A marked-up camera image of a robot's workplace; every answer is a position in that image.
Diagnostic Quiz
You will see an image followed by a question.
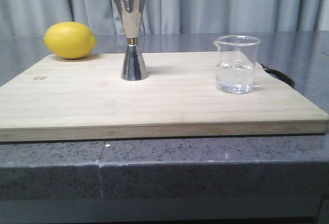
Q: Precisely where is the clear glass beaker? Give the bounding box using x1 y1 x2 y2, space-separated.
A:
214 35 261 94

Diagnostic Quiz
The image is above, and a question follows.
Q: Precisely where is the steel double jigger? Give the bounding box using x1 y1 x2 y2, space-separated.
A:
114 0 148 81

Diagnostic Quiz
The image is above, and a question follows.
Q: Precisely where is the light wooden cutting board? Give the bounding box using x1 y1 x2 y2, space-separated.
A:
1 52 328 142

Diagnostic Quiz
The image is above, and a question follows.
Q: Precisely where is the yellow lemon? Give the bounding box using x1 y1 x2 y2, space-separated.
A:
43 22 97 59

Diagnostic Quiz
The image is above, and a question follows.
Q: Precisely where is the grey pleated curtain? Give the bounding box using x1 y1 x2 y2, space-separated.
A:
1 0 328 36

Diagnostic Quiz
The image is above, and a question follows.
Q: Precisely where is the black board strap handle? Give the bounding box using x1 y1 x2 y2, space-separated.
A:
261 64 295 88

